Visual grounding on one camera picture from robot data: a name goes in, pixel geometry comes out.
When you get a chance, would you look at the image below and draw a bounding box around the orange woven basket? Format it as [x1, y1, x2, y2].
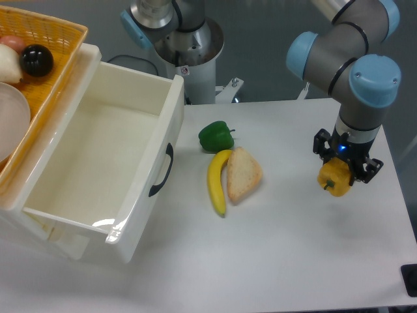
[1, 5, 88, 192]

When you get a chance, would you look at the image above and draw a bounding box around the black cable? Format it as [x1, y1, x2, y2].
[106, 54, 159, 76]

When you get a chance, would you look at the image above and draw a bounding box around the black object at table corner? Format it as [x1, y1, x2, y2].
[401, 264, 417, 297]

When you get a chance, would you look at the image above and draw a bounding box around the black drawer handle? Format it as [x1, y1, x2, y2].
[148, 142, 174, 198]

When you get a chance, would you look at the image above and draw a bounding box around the yellow banana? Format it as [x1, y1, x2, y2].
[207, 149, 232, 218]

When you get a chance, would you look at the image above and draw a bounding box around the black round fruit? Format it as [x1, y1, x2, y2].
[20, 44, 54, 77]

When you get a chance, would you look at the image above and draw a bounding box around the metal table bracket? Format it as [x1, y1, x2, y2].
[215, 77, 244, 104]

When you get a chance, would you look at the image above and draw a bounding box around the yellow bell pepper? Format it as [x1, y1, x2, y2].
[317, 157, 351, 197]

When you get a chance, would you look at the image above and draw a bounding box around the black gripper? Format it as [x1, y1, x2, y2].
[313, 127, 383, 186]

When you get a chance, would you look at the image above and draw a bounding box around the open white upper drawer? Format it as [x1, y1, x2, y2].
[22, 60, 185, 264]

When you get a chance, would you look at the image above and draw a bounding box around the white drawer cabinet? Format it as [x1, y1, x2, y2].
[1, 44, 102, 260]

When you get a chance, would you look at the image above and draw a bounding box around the slice of bread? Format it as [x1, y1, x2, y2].
[227, 147, 263, 203]

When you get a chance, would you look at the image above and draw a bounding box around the red apple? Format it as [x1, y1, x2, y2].
[0, 35, 27, 53]

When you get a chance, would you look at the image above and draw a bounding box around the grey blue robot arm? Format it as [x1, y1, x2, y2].
[121, 1, 401, 183]

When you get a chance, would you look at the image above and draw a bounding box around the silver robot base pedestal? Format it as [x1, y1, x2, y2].
[154, 18, 224, 104]

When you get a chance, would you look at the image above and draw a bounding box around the green bell pepper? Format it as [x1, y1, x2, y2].
[198, 121, 235, 153]

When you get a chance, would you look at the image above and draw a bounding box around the white bowl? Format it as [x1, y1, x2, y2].
[1, 83, 31, 162]

